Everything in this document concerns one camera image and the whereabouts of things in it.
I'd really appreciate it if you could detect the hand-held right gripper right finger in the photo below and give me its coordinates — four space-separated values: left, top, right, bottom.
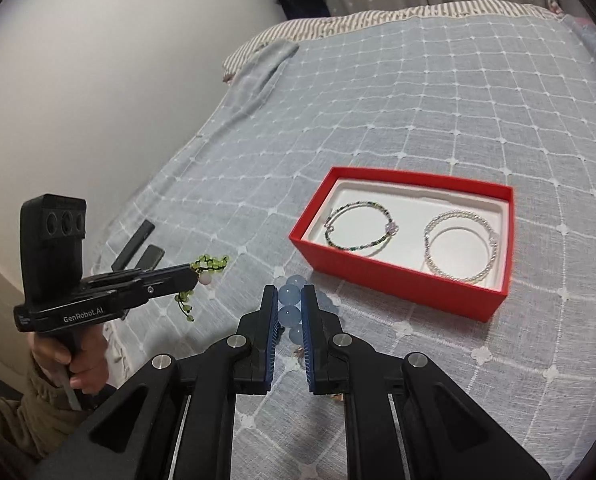
300 284 551 480

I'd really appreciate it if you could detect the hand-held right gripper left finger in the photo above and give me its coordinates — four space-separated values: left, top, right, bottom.
33 284 281 480

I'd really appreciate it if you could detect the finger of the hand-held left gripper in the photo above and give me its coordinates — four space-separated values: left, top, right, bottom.
82 263 195 284
103 268 199 307

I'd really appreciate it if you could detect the green chip bead bracelet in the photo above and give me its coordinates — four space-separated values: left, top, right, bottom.
174 255 230 323

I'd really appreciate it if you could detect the pale blue bead bracelet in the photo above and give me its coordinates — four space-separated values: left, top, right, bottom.
272 275 346 361

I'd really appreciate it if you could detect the red jewelry box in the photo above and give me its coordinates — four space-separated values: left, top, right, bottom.
289 166 516 322

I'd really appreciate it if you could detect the person's left forearm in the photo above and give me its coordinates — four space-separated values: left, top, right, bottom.
0 360 106 463

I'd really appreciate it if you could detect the person's left hand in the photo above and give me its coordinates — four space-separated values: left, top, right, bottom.
30 331 112 397

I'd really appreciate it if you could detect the black flat bar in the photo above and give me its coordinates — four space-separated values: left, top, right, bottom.
112 220 156 271
133 245 165 273

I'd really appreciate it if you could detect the grey-blue checked blanket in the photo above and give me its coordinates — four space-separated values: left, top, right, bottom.
85 7 596 480

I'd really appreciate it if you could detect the striped bed sheet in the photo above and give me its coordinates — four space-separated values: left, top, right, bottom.
222 2 563 83

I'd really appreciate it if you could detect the dark green seed bead bracelet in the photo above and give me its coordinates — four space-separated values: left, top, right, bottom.
324 201 399 257

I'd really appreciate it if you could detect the clear crystal bead bracelet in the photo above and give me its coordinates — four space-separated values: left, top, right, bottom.
423 209 501 287

